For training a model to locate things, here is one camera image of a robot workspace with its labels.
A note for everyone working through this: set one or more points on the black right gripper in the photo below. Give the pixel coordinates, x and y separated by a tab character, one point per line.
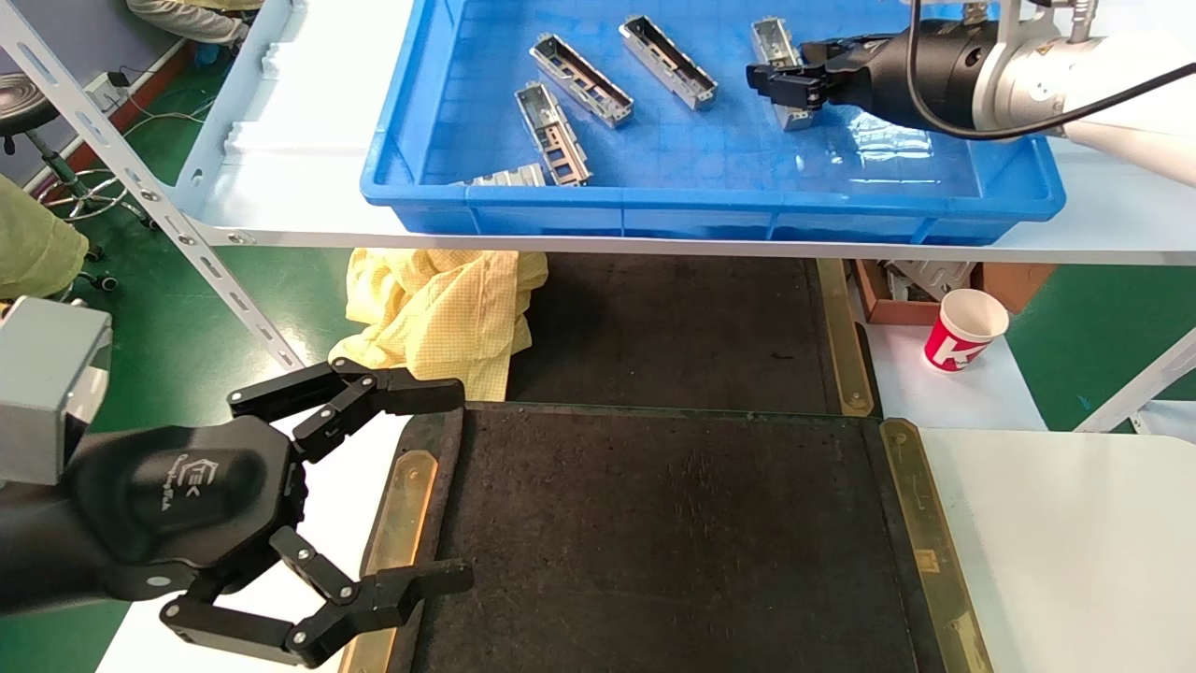
934	75

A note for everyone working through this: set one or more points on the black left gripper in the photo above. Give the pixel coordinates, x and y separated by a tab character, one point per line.
177	486

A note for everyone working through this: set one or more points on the grey metal channel part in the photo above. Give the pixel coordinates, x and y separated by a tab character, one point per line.
771	37
668	63
509	177
581	82
554	133

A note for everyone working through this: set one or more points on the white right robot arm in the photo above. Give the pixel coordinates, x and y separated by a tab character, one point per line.
1028	75

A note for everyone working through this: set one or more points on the blue plastic bin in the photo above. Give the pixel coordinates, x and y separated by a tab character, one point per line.
710	159

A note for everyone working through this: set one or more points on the yellow cloth garment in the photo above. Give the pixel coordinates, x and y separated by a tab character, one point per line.
439	308

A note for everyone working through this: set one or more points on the grey metal brackets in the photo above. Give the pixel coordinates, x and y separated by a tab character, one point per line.
925	279

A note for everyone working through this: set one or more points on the brown cardboard box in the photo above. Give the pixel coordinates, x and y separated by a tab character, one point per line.
878	310

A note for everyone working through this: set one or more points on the red and white paper cup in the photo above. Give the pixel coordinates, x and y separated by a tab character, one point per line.
962	336

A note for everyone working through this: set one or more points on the black chair wheel base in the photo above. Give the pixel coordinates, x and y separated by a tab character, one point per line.
98	279

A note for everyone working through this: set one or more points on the grey slotted shelf upright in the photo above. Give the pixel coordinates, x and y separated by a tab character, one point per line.
140	178

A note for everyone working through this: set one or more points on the person in yellow-green coat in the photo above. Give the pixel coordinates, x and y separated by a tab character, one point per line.
37	243

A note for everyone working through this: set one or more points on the white shelf upright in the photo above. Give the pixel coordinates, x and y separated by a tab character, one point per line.
1131	388

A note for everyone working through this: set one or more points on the white power strip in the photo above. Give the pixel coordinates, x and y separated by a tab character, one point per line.
107	92

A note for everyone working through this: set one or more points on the person in beige clothing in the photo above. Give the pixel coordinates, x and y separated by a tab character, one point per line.
187	19

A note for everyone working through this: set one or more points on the black round stool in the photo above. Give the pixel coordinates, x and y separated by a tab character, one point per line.
23	98

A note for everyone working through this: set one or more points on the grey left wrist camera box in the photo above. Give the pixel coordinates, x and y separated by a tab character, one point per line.
42	383

